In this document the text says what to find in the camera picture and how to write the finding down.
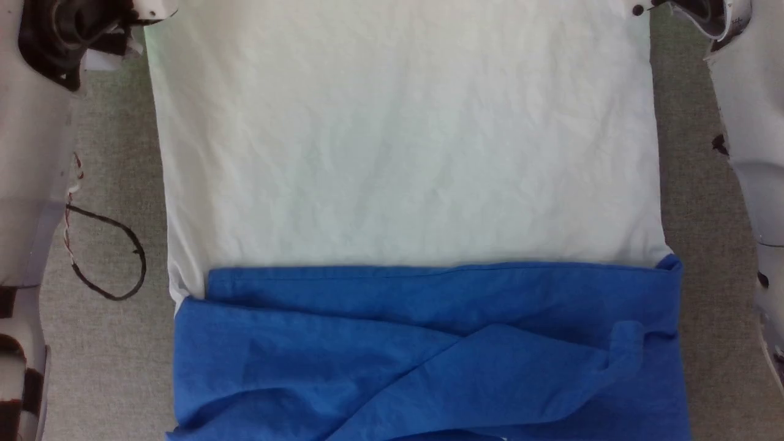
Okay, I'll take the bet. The blue and white t-shirt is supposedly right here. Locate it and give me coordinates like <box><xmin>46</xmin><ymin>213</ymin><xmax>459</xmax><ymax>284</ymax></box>
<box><xmin>142</xmin><ymin>0</ymin><xmax>694</xmax><ymax>441</ymax></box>

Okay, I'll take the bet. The grey fabric sofa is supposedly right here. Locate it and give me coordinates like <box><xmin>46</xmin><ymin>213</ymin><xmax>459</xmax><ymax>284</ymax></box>
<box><xmin>37</xmin><ymin>0</ymin><xmax>784</xmax><ymax>441</ymax></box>

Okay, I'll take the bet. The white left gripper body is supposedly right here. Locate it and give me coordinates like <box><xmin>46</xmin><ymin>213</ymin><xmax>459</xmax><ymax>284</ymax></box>
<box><xmin>130</xmin><ymin>0</ymin><xmax>180</xmax><ymax>25</ymax></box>

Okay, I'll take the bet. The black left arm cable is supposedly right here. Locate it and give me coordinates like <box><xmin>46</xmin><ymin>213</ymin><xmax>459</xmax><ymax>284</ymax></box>
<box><xmin>65</xmin><ymin>205</ymin><xmax>148</xmax><ymax>302</ymax></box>

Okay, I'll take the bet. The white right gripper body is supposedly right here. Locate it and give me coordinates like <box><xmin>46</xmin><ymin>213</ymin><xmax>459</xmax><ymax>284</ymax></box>
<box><xmin>630</xmin><ymin>0</ymin><xmax>673</xmax><ymax>18</ymax></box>

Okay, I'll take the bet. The red white twisted wire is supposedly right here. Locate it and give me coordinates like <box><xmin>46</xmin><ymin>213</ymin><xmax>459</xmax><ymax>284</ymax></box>
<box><xmin>62</xmin><ymin>152</ymin><xmax>85</xmax><ymax>267</ymax></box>

